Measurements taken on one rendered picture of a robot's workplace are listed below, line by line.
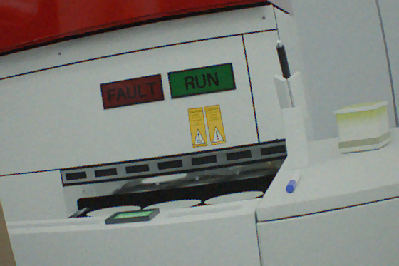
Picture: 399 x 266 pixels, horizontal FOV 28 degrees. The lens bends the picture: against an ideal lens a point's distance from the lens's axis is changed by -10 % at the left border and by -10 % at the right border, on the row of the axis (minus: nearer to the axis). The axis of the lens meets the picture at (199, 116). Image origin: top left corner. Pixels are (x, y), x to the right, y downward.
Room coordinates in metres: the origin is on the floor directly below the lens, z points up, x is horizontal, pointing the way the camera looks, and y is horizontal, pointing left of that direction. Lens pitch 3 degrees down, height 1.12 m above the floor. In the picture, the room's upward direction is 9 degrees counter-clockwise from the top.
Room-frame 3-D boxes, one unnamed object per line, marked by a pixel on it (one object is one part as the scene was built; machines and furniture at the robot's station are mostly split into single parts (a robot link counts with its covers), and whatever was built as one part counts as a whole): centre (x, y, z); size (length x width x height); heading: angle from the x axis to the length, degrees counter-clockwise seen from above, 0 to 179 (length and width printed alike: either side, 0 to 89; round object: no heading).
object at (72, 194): (1.59, 0.07, 0.89); 0.44 x 0.02 x 0.10; 80
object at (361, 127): (1.28, -0.25, 1.00); 0.07 x 0.07 x 0.07; 60
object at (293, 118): (1.23, -0.13, 1.03); 0.06 x 0.04 x 0.13; 170
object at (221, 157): (1.59, 0.07, 0.96); 0.44 x 0.01 x 0.02; 80
